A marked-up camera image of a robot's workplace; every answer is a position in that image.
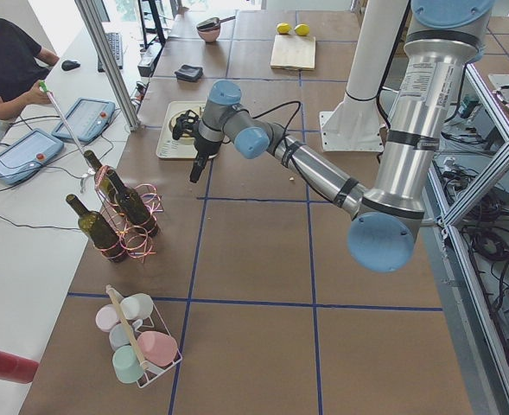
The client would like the aluminium frame post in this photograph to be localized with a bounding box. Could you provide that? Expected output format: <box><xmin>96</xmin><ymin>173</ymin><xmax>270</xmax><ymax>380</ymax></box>
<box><xmin>74</xmin><ymin>0</ymin><xmax>140</xmax><ymax>131</ymax></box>

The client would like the white cup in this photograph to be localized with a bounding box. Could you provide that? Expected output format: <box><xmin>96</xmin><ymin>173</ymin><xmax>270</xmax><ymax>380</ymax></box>
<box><xmin>120</xmin><ymin>293</ymin><xmax>154</xmax><ymax>320</ymax></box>

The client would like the black computer mouse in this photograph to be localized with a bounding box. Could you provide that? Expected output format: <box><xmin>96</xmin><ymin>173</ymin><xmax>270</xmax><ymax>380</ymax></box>
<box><xmin>60</xmin><ymin>60</ymin><xmax>80</xmax><ymax>72</ymax></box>

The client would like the dark green bottle left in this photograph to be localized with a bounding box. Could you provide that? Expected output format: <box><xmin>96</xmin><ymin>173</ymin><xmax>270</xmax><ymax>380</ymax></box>
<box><xmin>106</xmin><ymin>169</ymin><xmax>159</xmax><ymax>237</ymax></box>

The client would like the lemon half right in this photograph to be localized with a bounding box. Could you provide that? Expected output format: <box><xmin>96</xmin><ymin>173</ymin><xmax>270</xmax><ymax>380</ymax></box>
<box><xmin>294</xmin><ymin>23</ymin><xmax>310</xmax><ymax>36</ymax></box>

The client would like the grey cup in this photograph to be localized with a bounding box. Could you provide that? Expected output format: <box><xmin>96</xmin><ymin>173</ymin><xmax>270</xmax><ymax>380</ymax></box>
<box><xmin>109</xmin><ymin>323</ymin><xmax>130</xmax><ymax>351</ymax></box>

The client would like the lemon half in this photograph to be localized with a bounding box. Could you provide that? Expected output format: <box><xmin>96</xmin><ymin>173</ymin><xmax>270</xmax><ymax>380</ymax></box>
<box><xmin>276</xmin><ymin>22</ymin><xmax>291</xmax><ymax>35</ymax></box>
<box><xmin>294</xmin><ymin>23</ymin><xmax>310</xmax><ymax>36</ymax></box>

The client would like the lemon half left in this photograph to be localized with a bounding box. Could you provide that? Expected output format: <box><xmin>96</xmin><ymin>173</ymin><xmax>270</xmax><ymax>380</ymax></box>
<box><xmin>276</xmin><ymin>22</ymin><xmax>291</xmax><ymax>35</ymax></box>

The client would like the white plate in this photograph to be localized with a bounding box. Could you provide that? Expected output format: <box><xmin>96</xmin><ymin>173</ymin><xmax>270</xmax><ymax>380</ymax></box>
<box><xmin>176</xmin><ymin>120</ymin><xmax>199</xmax><ymax>144</ymax></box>

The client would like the wooden cutting board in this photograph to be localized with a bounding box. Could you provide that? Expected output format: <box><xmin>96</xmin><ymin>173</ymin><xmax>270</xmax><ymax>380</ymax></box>
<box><xmin>270</xmin><ymin>35</ymin><xmax>316</xmax><ymax>71</ymax></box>

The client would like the mint green cup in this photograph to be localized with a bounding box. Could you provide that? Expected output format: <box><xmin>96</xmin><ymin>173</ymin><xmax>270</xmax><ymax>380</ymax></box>
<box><xmin>112</xmin><ymin>345</ymin><xmax>144</xmax><ymax>384</ymax></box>

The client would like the pink stick tool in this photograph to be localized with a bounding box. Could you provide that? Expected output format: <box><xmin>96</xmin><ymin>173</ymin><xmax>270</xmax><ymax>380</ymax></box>
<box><xmin>39</xmin><ymin>80</ymin><xmax>94</xmax><ymax>194</ymax></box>

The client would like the grey folded cloth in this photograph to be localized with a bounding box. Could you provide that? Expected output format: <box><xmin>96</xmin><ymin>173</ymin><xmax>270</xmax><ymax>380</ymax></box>
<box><xmin>175</xmin><ymin>64</ymin><xmax>203</xmax><ymax>82</ymax></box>

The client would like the dark green bottle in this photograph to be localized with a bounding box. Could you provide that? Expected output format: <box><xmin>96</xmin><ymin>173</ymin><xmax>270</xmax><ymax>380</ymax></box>
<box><xmin>106</xmin><ymin>169</ymin><xmax>159</xmax><ymax>237</ymax></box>
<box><xmin>84</xmin><ymin>150</ymin><xmax>116</xmax><ymax>205</ymax></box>
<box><xmin>66</xmin><ymin>194</ymin><xmax>128</xmax><ymax>263</ymax></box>

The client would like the person in black shirt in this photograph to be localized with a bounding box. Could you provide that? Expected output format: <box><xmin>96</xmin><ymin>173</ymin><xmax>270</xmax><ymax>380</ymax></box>
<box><xmin>0</xmin><ymin>18</ymin><xmax>59</xmax><ymax>121</ymax></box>

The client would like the dark green bottle back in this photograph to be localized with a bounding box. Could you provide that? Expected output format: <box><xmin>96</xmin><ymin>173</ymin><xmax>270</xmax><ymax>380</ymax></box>
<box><xmin>84</xmin><ymin>150</ymin><xmax>116</xmax><ymax>205</ymax></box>

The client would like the steel scoop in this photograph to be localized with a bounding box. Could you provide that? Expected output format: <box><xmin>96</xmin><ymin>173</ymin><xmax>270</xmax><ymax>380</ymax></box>
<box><xmin>196</xmin><ymin>16</ymin><xmax>236</xmax><ymax>31</ymax></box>

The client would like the far teach pendant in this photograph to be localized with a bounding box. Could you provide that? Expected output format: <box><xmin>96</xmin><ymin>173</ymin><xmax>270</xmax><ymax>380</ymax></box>
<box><xmin>66</xmin><ymin>98</ymin><xmax>116</xmax><ymax>145</ymax></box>

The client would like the copper wire bottle rack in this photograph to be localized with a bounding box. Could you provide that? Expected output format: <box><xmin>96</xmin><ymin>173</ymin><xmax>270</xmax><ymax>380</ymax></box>
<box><xmin>93</xmin><ymin>165</ymin><xmax>163</xmax><ymax>262</ymax></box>

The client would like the near teach pendant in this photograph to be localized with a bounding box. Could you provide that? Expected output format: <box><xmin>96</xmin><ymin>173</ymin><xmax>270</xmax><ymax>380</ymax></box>
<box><xmin>0</xmin><ymin>129</ymin><xmax>64</xmax><ymax>185</ymax></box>

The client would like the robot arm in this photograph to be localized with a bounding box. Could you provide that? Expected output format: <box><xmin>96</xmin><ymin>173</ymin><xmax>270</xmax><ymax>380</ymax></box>
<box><xmin>189</xmin><ymin>1</ymin><xmax>493</xmax><ymax>272</ymax></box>

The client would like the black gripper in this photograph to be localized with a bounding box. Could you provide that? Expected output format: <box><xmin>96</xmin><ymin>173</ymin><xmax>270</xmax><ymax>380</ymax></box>
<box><xmin>172</xmin><ymin>110</ymin><xmax>220</xmax><ymax>182</ymax></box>

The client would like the dark green bottle front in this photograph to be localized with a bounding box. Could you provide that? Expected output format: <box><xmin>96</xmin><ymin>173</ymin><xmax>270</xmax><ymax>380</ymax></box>
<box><xmin>66</xmin><ymin>194</ymin><xmax>128</xmax><ymax>263</ymax></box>

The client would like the red cylinder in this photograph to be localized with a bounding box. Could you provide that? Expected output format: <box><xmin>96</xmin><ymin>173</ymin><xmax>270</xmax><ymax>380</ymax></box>
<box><xmin>0</xmin><ymin>350</ymin><xmax>39</xmax><ymax>384</ymax></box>

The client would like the cream bear tray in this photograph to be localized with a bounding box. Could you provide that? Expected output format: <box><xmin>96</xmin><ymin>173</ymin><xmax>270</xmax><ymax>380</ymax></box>
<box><xmin>156</xmin><ymin>101</ymin><xmax>206</xmax><ymax>160</ymax></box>

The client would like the light pink cup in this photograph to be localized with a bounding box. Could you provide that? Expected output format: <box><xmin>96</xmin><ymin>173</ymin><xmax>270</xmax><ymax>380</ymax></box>
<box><xmin>95</xmin><ymin>304</ymin><xmax>120</xmax><ymax>333</ymax></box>

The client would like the teach pendant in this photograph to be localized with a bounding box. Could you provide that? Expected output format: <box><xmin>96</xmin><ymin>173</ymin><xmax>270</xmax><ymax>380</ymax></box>
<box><xmin>0</xmin><ymin>129</ymin><xmax>64</xmax><ymax>185</ymax></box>
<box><xmin>66</xmin><ymin>98</ymin><xmax>116</xmax><ymax>145</ymax></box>

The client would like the black keyboard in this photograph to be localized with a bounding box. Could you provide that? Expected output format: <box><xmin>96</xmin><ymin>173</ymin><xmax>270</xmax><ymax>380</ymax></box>
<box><xmin>105</xmin><ymin>32</ymin><xmax>124</xmax><ymax>69</ymax></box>

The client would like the pink bowl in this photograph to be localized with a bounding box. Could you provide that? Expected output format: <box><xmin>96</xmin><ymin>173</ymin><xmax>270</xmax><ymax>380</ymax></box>
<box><xmin>197</xmin><ymin>27</ymin><xmax>220</xmax><ymax>43</ymax></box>

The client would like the white wire cup rack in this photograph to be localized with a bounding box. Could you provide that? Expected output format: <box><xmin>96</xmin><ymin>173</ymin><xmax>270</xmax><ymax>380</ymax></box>
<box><xmin>106</xmin><ymin>285</ymin><xmax>182</xmax><ymax>388</ymax></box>

